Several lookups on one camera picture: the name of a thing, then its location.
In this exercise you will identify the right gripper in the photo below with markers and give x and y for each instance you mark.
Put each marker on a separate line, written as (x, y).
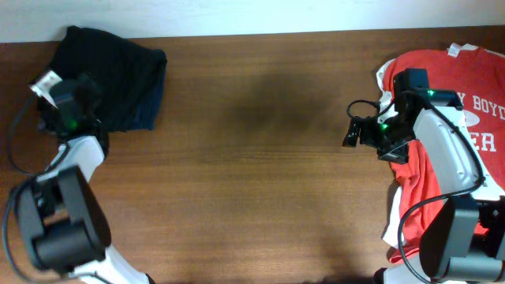
(366, 132)

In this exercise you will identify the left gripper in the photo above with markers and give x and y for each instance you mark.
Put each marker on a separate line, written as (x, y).
(84, 99)

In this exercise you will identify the black shorts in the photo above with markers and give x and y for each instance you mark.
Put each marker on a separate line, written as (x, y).
(118, 79)

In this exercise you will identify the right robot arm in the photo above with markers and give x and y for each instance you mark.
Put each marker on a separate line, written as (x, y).
(465, 241)

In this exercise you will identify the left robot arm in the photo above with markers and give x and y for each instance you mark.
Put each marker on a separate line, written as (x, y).
(63, 228)

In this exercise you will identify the folded navy blue garment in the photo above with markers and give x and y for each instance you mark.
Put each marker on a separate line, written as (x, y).
(148, 110)

